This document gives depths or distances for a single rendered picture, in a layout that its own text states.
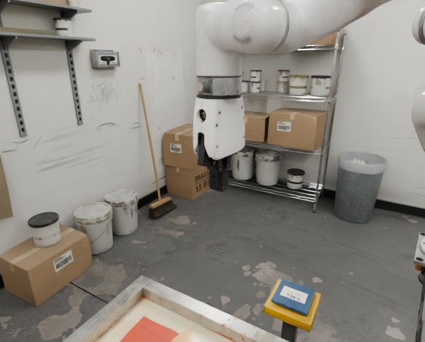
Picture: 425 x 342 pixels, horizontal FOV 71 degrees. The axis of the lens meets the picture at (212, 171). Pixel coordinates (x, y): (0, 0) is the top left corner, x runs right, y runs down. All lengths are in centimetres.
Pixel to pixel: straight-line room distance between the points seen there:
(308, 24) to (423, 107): 39
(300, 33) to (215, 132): 19
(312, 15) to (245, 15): 12
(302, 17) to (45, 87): 232
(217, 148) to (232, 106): 7
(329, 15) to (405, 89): 313
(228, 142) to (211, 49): 15
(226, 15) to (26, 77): 223
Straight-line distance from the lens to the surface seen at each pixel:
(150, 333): 86
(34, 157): 265
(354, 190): 331
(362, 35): 362
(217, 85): 48
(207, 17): 48
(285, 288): 96
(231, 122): 51
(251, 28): 42
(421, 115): 82
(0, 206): 256
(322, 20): 51
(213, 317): 83
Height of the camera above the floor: 159
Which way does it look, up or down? 20 degrees down
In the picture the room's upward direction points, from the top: straight up
